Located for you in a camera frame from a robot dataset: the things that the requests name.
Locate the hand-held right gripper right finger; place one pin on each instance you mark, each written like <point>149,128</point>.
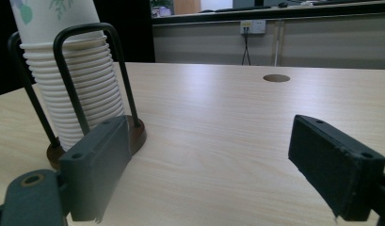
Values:
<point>331,169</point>

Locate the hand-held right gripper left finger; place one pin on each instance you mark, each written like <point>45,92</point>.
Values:
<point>96,163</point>

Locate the stack of white paper cups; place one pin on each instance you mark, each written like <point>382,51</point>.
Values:
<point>86,78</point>

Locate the grey office desk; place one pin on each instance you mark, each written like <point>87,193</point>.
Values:
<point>337,40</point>

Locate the white vertical pipe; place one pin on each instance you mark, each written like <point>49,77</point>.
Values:
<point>277,47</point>

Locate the black computer mouse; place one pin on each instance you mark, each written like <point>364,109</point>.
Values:
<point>283,5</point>

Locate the brown wooden panel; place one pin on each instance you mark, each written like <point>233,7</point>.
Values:
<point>187,6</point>

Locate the black keyboard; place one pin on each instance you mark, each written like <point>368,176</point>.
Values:
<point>243,8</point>

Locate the white wall socket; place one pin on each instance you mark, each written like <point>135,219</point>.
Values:
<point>257,26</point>

